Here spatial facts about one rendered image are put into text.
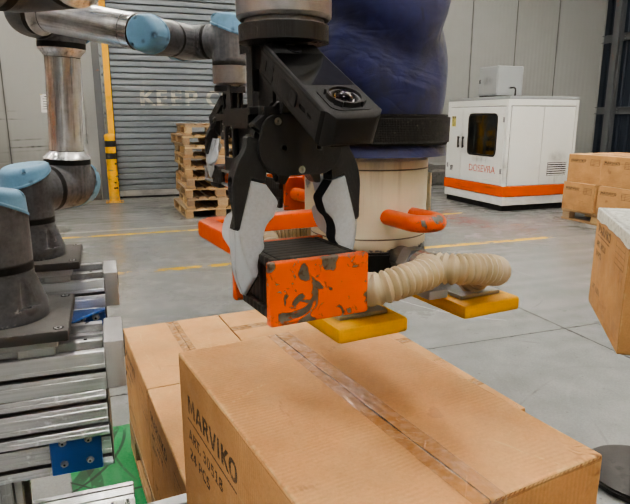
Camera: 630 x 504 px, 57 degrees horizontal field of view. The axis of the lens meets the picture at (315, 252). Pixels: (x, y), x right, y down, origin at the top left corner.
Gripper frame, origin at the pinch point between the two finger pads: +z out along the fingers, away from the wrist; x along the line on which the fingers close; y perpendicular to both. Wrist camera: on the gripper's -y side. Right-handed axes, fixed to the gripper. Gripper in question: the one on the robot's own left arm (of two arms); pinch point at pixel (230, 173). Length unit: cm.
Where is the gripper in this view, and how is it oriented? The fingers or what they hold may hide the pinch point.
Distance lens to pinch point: 140.6
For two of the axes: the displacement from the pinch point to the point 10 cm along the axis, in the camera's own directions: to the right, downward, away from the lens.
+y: 4.5, 2.1, -8.7
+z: 0.0, 9.7, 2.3
